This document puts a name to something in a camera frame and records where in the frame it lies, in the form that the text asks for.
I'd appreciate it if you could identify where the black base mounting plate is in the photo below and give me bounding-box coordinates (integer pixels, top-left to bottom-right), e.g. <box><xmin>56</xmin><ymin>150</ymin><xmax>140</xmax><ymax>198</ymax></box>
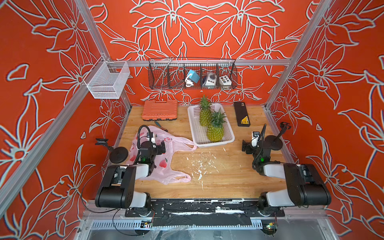
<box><xmin>125</xmin><ymin>199</ymin><xmax>285</xmax><ymax>229</ymax></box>

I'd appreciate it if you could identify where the right black round stand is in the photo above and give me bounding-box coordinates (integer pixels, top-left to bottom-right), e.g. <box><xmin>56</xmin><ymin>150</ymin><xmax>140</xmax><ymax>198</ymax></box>
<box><xmin>264</xmin><ymin>122</ymin><xmax>292</xmax><ymax>151</ymax></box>

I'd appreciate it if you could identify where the white button box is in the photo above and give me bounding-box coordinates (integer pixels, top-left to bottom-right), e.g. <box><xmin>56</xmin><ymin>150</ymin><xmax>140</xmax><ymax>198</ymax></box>
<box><xmin>219</xmin><ymin>75</ymin><xmax>232</xmax><ymax>89</ymax></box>

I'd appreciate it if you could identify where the orange plastic tool case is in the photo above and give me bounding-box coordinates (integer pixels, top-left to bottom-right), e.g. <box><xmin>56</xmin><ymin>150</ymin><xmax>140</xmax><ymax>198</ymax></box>
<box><xmin>142</xmin><ymin>100</ymin><xmax>178</xmax><ymax>121</ymax></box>

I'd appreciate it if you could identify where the white device with knobs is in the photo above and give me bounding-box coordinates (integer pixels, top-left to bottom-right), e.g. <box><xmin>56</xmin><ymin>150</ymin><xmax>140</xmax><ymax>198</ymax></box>
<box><xmin>203</xmin><ymin>72</ymin><xmax>218</xmax><ymax>89</ymax></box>

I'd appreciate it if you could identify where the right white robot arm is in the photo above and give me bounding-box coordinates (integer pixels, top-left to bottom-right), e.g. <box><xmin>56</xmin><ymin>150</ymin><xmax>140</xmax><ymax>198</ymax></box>
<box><xmin>242</xmin><ymin>141</ymin><xmax>332</xmax><ymax>215</ymax></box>

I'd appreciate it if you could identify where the pink plastic bag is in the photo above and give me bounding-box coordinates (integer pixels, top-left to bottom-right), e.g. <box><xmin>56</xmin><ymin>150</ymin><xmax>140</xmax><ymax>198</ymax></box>
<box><xmin>124</xmin><ymin>126</ymin><xmax>198</xmax><ymax>185</ymax></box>

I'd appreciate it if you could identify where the clear wire wall basket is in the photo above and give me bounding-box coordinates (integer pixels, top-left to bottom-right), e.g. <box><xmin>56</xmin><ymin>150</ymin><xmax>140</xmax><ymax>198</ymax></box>
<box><xmin>84</xmin><ymin>61</ymin><xmax>131</xmax><ymax>100</ymax></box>

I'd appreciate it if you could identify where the white perforated plastic basket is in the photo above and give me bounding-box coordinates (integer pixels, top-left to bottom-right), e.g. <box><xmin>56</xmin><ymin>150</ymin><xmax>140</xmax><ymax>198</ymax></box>
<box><xmin>188</xmin><ymin>103</ymin><xmax>235</xmax><ymax>148</ymax></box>

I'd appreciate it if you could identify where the teal box with cable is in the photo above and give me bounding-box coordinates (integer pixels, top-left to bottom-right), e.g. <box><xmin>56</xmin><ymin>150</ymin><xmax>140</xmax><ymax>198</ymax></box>
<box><xmin>184</xmin><ymin>70</ymin><xmax>200</xmax><ymax>88</ymax></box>

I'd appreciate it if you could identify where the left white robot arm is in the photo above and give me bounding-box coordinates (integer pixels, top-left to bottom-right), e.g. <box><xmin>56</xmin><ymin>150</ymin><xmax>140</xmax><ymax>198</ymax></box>
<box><xmin>95</xmin><ymin>139</ymin><xmax>166</xmax><ymax>212</ymax></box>

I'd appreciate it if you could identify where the left black round stand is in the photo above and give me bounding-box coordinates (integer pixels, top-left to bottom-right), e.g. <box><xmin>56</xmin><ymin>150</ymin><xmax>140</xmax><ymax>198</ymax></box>
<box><xmin>95</xmin><ymin>138</ymin><xmax>129</xmax><ymax>164</ymax></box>

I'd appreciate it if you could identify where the black round stand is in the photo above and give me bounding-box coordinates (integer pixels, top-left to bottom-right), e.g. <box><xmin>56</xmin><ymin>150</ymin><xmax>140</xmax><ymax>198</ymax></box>
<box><xmin>95</xmin><ymin>138</ymin><xmax>129</xmax><ymax>164</ymax></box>
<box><xmin>264</xmin><ymin>122</ymin><xmax>292</xmax><ymax>151</ymax></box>

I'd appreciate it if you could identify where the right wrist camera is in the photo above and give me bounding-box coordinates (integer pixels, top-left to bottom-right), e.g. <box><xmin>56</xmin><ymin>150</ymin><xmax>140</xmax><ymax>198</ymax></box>
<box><xmin>251</xmin><ymin>131</ymin><xmax>260</xmax><ymax>148</ymax></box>

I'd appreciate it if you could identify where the black wire wall basket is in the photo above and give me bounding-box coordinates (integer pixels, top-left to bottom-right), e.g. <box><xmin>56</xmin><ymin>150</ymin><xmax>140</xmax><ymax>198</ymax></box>
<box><xmin>148</xmin><ymin>57</ymin><xmax>239</xmax><ymax>90</ymax></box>

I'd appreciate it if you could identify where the black box yellow label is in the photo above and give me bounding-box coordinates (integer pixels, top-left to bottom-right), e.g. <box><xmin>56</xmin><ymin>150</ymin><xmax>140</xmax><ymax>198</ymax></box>
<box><xmin>234</xmin><ymin>102</ymin><xmax>251</xmax><ymax>127</ymax></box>

